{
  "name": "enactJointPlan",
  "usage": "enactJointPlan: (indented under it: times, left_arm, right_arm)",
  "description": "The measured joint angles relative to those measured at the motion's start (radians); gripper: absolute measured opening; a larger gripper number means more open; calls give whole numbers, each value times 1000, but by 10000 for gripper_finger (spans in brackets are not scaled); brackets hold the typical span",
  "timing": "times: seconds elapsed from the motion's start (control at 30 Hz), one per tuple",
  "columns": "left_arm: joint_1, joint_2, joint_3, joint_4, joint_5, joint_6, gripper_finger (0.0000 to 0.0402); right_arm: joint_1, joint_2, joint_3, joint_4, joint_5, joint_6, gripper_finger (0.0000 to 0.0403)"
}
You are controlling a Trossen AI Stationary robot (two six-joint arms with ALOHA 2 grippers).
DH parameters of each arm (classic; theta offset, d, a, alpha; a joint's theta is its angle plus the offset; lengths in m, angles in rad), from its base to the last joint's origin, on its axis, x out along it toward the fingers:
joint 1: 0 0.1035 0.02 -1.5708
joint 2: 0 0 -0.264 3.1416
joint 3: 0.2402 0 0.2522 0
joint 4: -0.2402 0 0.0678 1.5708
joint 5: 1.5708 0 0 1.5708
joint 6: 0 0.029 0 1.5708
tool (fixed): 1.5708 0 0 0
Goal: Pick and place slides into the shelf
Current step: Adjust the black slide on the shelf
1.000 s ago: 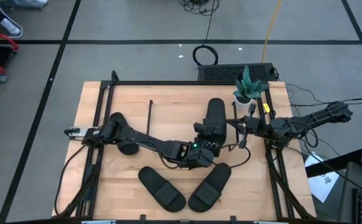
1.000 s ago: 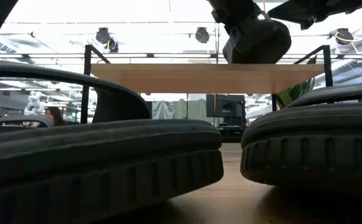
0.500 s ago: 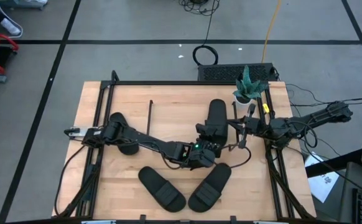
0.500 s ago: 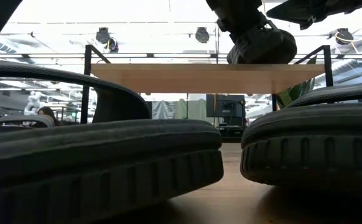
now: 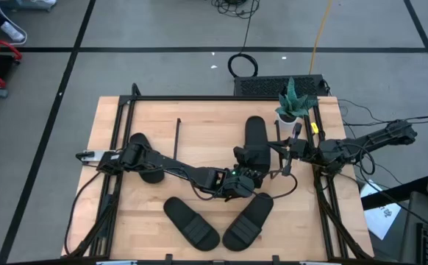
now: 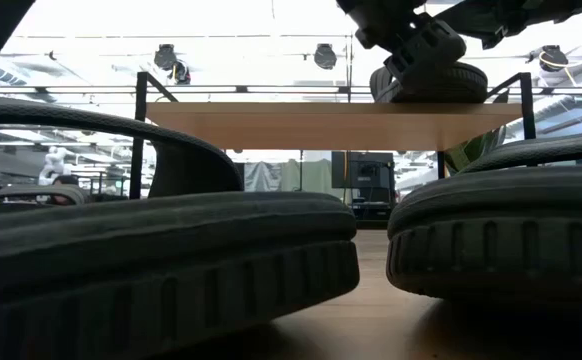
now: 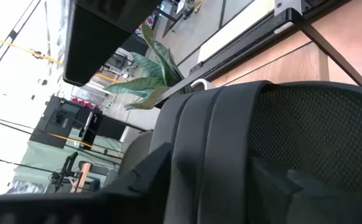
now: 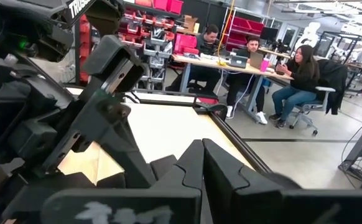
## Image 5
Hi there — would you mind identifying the black coiled cable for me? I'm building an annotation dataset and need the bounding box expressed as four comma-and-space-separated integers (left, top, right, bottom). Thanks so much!
227, 14, 260, 79

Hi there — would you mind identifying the yellow cable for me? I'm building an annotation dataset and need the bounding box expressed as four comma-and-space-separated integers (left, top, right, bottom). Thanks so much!
308, 0, 333, 76

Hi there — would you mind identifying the wooden shelf with black frame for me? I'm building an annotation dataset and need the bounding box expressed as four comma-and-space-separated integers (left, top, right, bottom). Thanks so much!
174, 116, 282, 171

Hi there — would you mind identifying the black cable tangle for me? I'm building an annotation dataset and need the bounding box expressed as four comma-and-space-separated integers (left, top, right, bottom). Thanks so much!
210, 0, 262, 20

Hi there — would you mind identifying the white paper sheet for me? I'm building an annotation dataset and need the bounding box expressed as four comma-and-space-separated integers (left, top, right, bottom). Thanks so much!
360, 180, 403, 241

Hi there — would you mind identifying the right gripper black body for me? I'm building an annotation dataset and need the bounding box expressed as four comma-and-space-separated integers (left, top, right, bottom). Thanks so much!
280, 123, 313, 177

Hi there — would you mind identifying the black computer case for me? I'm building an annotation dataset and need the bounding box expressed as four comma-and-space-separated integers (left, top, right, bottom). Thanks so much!
233, 74, 329, 98

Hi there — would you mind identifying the person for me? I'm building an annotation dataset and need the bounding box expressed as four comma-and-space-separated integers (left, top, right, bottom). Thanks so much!
0, 0, 28, 43

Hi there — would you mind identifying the black desk bar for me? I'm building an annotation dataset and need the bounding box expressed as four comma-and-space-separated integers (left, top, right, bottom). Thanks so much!
360, 176, 428, 211

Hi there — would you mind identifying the green plant in white pot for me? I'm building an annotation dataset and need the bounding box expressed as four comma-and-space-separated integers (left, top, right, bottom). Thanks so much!
274, 76, 320, 130

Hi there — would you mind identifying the black aluminium rig frame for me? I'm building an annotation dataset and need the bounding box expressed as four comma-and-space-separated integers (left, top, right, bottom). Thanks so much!
65, 82, 375, 265

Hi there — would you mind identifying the white cable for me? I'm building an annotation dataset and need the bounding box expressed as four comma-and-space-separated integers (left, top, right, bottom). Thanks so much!
0, 0, 29, 46

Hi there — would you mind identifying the black rubber slide sandal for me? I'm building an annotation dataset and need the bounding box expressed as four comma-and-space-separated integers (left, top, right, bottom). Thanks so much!
128, 132, 166, 184
221, 192, 274, 252
234, 116, 273, 174
163, 196, 221, 252

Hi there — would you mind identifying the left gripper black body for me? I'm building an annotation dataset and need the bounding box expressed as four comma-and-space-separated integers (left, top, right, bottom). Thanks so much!
221, 174, 257, 202

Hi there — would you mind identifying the grey chair base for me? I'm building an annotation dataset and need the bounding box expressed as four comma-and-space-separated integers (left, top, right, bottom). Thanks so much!
0, 0, 58, 13

